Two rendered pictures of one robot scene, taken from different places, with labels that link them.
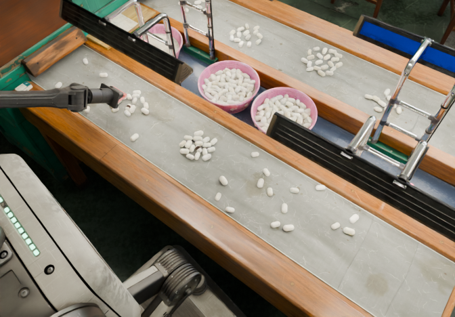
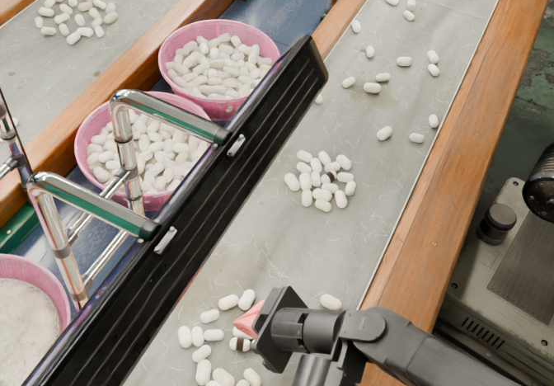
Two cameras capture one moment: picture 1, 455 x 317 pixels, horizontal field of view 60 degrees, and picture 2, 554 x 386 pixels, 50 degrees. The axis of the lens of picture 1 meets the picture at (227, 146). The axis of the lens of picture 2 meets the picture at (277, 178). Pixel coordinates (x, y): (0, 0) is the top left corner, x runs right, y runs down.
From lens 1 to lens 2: 1.48 m
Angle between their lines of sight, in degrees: 58
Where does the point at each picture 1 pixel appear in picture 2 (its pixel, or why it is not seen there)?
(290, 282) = (509, 50)
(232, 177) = (369, 125)
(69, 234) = not seen: outside the picture
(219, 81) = not seen: hidden behind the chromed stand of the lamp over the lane
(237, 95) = (167, 138)
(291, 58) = (62, 58)
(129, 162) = (406, 286)
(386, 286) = not seen: outside the picture
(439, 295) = not seen: outside the picture
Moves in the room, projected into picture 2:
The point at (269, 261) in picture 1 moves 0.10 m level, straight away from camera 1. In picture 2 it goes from (493, 69) to (450, 65)
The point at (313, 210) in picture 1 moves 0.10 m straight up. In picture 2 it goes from (392, 36) to (401, 1)
